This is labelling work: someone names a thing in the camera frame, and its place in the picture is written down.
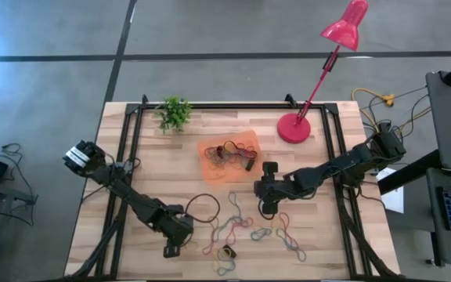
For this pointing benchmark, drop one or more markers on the white paper sheet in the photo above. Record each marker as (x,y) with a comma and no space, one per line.
(394,196)

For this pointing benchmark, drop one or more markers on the blue rubber band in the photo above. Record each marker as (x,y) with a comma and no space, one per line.
(225,273)
(301,256)
(231,197)
(253,235)

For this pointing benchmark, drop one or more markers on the red desk lamp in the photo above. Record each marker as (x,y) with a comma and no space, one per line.
(294,128)

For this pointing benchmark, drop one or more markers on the large black rubber band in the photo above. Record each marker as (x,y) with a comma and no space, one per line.
(229,143)

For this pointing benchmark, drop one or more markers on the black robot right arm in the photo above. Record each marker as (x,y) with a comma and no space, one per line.
(347,160)

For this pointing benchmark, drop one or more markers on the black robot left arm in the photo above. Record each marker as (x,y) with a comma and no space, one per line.
(131,197)

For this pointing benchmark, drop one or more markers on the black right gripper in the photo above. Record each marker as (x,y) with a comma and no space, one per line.
(274,192)

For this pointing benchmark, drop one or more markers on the orange translucent plastic bin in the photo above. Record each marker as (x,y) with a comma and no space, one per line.
(217,176)

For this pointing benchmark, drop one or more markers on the green plant in white pot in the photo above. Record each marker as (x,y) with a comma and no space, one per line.
(174,113)

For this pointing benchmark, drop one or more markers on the black power strip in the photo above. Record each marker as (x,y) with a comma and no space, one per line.
(386,129)

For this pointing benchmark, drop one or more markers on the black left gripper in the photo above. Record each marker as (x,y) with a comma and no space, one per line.
(174,227)

